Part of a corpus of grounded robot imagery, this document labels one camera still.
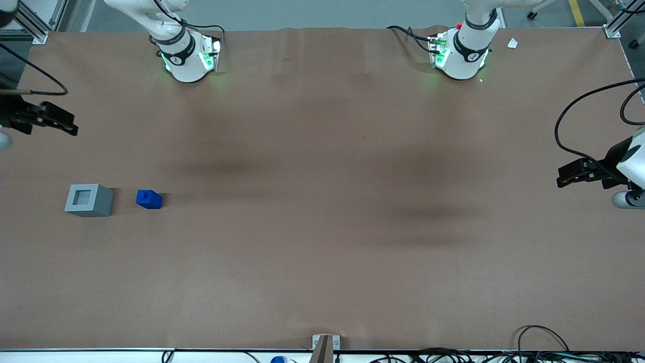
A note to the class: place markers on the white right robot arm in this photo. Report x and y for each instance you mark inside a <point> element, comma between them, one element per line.
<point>184,60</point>

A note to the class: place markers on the blue plastic block part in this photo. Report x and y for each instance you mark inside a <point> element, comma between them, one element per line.
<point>149,200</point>

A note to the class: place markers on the gray square socket base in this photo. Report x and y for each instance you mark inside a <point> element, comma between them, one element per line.
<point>90,204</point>

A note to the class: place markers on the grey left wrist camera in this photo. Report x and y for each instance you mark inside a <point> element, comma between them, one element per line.
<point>627,199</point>

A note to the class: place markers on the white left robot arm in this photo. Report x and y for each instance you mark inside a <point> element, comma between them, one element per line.
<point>468,53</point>

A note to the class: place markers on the grey metal bracket plate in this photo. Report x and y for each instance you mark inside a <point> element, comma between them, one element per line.
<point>336,343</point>

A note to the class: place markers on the aluminium frame corner post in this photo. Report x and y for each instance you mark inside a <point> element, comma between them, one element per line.
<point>614,29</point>
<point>35,30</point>

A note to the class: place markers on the aluminium camera mount post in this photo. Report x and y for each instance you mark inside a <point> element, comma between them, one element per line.
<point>322,353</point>

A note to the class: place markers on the small white paper scrap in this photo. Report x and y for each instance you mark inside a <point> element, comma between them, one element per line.
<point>512,43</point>

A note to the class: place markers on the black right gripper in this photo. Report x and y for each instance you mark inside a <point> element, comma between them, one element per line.
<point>11,112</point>

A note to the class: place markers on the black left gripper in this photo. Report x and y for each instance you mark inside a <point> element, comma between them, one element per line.
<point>608,165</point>

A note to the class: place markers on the chair leg with caster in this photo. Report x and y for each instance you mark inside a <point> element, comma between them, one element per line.
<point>531,15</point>

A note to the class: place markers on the brown table cover mat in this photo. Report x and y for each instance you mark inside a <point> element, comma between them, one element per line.
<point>322,212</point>

